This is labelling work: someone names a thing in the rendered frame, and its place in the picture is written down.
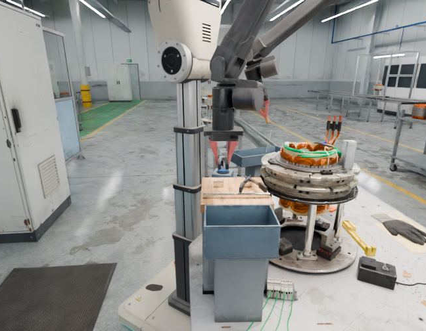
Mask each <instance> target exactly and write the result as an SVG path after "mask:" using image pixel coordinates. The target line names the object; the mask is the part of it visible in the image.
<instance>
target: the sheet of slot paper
mask: <svg viewBox="0 0 426 331"><path fill-rule="evenodd" d="M381 213H386V214H387V215H389V216H390V217H392V218H394V219H398V220H401V221H405V222H407V223H409V224H411V225H413V226H414V227H416V228H417V229H419V230H421V231H424V232H426V229H424V228H423V227H421V226H420V225H418V224H417V223H415V222H413V221H411V220H410V219H408V218H407V217H405V216H404V215H402V214H401V213H400V212H398V211H392V213H393V214H395V215H397V216H398V217H393V216H391V215H390V214H388V213H387V212H381ZM376 214H378V213H376ZM372 224H374V225H375V226H376V227H378V228H379V229H381V230H382V231H383V232H384V233H386V234H387V235H389V236H390V237H391V238H393V239H394V240H395V241H397V242H398V243H399V244H401V245H402V246H403V247H405V248H406V249H407V250H409V251H410V252H412V253H413V254H423V253H426V243H425V244H424V245H423V246H422V245H420V244H415V243H413V242H412V241H411V240H409V239H407V238H406V237H404V236H402V235H400V234H398V235H397V236H394V235H392V234H391V233H390V232H389V231H388V230H387V229H386V228H385V226H384V225H383V224H382V223H372ZM424 237H425V236H424ZM425 238H426V237H425Z"/></svg>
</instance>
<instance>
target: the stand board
mask: <svg viewBox="0 0 426 331"><path fill-rule="evenodd" d="M251 178H252V179H254V180H255V181H258V182H261V183H263V181H262V179H261V177H251ZM244 180H245V177H203V178H202V188H201V213H204V205H236V204H270V205H271V207H272V209H273V211H274V205H275V204H274V202H273V200H272V198H271V196H270V198H202V194H203V193H236V195H237V193H240V192H239V186H240V184H241V183H242V182H243V181H244ZM214 181H224V187H213V186H214ZM263 184H264V183H263ZM242 193H268V191H267V192H263V191H262V190H261V189H260V188H258V185H256V184H254V187H244V188H243V191H242Z"/></svg>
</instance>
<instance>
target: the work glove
mask: <svg viewBox="0 0 426 331"><path fill-rule="evenodd" d="M371 216H372V217H374V218H376V219H377V220H379V221H380V222H382V224H383V225H384V226H385V228H386V229H387V230H388V231H389V232H390V233H391V234H392V235H394V236H397V235H398V234H400V235H402V236H404V237H406V238H407V239H409V240H411V241H412V242H413V243H415V244H420V245H422V246H423V245H424V244H425V243H426V238H425V237H426V232H424V231H421V230H419V229H417V228H416V227H414V226H413V225H411V224H409V223H407V222H405V221H401V220H398V219H394V218H392V217H390V216H389V215H387V214H386V213H378V214H373V215H371ZM424 236H425V237H424Z"/></svg>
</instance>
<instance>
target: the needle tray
mask: <svg viewBox="0 0 426 331"><path fill-rule="evenodd" d="M266 149H267V150H266ZM280 150H281V147H279V146H268V147H260V148H250V149H244V150H234V152H233V154H232V156H231V160H230V162H233V163H234V164H236V165H238V166H239V167H245V176H246V177H249V176H250V175H251V177H259V176H261V173H260V169H261V167H262V164H261V159H262V157H263V156H265V155H266V154H269V153H272V152H278V151H280Z"/></svg>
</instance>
